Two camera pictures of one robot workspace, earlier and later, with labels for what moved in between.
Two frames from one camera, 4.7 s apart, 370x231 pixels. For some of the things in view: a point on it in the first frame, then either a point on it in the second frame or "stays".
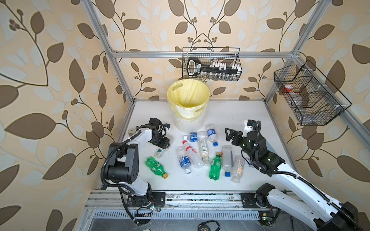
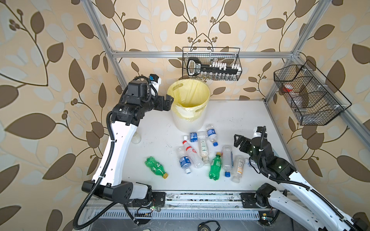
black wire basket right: x=314 y=100 stays
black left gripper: x=163 y=145 to x=159 y=106
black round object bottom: x=203 y=226 stays
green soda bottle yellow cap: x=156 y=167 stays
